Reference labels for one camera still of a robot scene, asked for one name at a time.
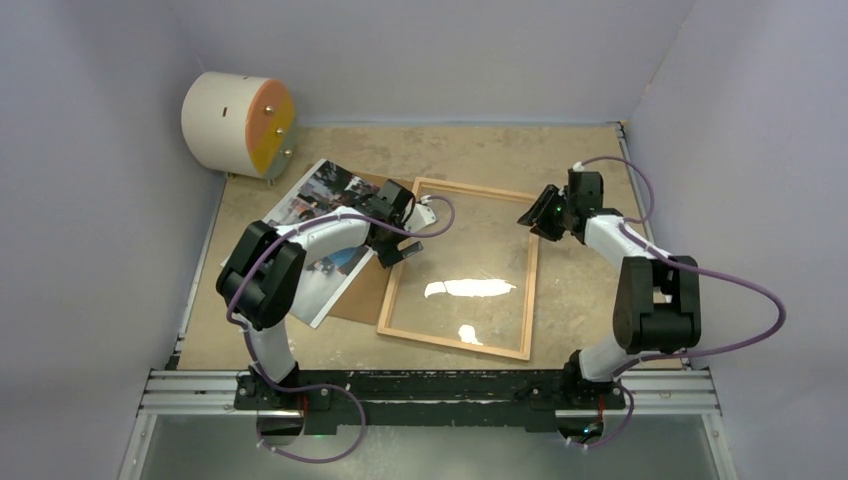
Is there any wooden picture frame with glass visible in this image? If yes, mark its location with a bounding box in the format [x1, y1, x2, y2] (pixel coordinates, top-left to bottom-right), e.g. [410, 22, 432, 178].
[376, 177, 539, 361]

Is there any glossy printed photo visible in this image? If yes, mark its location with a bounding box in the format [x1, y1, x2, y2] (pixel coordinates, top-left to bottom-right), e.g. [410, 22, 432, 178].
[262, 159, 379, 328]

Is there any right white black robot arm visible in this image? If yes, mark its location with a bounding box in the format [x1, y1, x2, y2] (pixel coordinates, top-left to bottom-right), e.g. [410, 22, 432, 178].
[517, 169, 701, 407]

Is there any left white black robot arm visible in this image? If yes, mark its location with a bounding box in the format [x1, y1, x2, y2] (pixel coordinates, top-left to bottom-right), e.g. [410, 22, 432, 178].
[216, 180, 437, 409]

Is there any brown cardboard backing board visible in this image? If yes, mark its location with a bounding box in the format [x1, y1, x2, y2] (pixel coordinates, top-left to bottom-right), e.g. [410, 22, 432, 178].
[327, 174, 389, 325]

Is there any white cylindrical drum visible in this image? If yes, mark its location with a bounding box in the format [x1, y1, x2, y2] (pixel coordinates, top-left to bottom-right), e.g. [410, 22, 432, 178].
[181, 71, 297, 181]

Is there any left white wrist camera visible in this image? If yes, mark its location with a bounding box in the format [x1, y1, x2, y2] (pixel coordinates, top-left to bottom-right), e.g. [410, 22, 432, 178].
[403, 195, 438, 233]

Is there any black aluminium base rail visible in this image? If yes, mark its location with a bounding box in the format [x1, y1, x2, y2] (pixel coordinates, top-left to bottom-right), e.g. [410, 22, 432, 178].
[140, 369, 720, 442]

